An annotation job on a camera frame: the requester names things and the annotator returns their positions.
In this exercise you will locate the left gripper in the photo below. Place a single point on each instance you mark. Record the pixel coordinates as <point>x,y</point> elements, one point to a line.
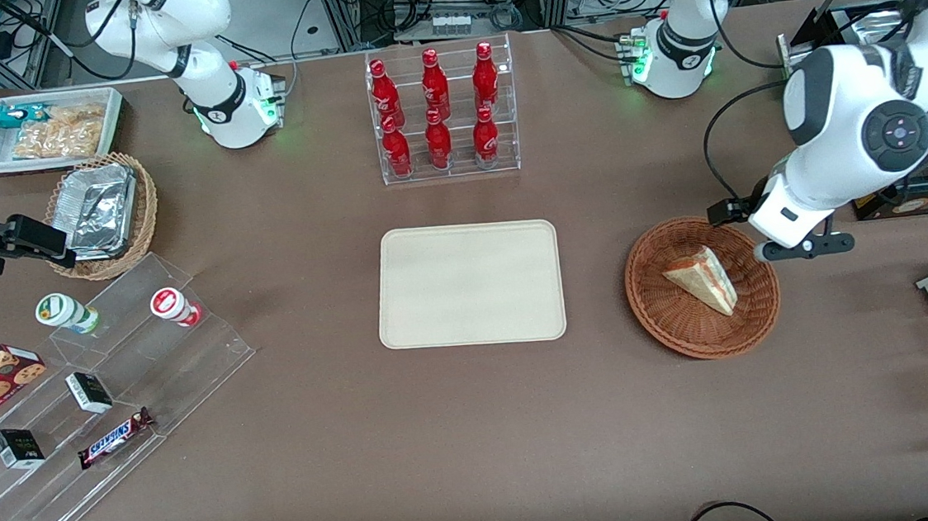
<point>727,210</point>

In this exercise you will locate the triangular sandwich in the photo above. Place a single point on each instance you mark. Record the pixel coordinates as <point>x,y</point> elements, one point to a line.
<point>706,279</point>

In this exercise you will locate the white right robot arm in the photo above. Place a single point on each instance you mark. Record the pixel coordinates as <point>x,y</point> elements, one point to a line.
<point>211,98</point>

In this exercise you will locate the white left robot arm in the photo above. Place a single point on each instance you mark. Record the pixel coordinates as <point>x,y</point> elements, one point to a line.
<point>841,106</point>

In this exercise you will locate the light wicker basket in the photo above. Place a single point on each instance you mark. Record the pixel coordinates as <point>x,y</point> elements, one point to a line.
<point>147,211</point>

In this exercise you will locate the empty brown wicker basket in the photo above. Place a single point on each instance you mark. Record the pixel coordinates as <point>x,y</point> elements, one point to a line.
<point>684,326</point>

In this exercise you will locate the beige plastic tray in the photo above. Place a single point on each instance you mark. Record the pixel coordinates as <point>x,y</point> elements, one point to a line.
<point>468,285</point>

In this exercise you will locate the aluminium foil container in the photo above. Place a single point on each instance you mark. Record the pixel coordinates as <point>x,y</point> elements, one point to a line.
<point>100,210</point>

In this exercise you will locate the green lid yogurt cup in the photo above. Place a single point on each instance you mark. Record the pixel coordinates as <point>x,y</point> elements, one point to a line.
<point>62,311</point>

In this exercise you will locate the clear bag of crackers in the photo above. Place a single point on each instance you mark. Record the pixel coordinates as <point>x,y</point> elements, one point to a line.
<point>61,135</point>

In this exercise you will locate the green snack packet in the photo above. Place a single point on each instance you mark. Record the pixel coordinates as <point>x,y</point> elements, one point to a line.
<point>14,115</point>

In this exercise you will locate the red lid yogurt cup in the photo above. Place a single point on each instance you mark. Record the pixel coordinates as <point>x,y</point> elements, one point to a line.
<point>171,304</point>

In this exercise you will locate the small black carton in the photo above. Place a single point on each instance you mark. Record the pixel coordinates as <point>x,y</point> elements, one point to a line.
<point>89,392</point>
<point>17,449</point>

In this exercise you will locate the clear acrylic stepped stand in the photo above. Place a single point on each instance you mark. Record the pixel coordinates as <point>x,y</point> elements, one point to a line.
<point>158,376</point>

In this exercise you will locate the steel food pan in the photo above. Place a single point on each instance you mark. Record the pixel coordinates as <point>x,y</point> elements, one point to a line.
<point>868,31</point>

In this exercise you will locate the Snickers chocolate bar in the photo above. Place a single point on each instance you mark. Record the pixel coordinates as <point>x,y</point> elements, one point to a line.
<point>113,437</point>

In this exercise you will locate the red cola bottle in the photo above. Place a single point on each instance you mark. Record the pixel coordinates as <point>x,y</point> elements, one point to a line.
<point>486,139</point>
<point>485,81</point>
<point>438,142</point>
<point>397,151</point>
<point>435,87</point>
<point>386,93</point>

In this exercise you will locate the clear acrylic bottle rack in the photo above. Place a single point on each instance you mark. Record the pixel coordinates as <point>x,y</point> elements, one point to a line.
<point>465,169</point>

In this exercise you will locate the white power strip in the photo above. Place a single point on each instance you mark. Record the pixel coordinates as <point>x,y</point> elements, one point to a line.
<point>451,24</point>

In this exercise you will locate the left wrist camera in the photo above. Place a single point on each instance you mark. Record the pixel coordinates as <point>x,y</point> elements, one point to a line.
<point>811,247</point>

